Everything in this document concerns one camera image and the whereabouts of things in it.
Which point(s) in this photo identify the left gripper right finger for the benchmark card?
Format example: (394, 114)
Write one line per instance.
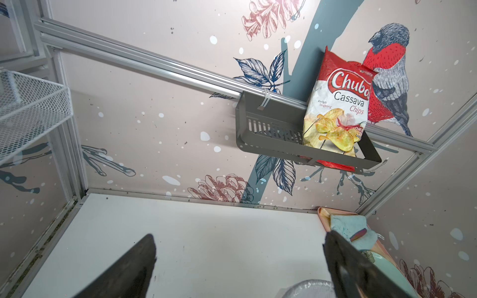
(353, 276)

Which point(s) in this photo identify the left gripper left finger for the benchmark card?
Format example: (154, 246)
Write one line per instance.
(129, 276)

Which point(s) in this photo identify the teal plate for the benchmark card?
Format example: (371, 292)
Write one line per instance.
(390, 271)

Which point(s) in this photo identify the mesh waste bin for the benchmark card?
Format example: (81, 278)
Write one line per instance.
(311, 288)

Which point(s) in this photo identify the teal folded cloth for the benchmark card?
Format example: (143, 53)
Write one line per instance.
(355, 230)

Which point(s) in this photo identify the red Chuba chips bag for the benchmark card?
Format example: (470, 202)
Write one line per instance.
(337, 114)

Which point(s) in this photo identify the black wall basket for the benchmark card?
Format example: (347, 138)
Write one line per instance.
(277, 131)

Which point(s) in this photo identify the white wire mesh shelf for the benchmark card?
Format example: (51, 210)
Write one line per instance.
(30, 108)

